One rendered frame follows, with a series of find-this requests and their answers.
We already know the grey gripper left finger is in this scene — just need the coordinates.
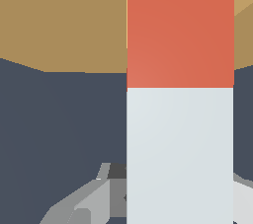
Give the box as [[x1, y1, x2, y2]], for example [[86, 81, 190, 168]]
[[40, 162, 127, 224]]

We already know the red and white peg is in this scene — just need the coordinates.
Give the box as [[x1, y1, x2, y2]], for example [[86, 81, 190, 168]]
[[126, 0, 235, 224]]

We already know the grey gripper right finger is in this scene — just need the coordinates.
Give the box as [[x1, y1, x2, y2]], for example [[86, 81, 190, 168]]
[[232, 172, 253, 224]]

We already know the tan wooden box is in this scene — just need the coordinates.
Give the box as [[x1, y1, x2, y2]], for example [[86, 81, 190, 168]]
[[0, 0, 253, 74]]

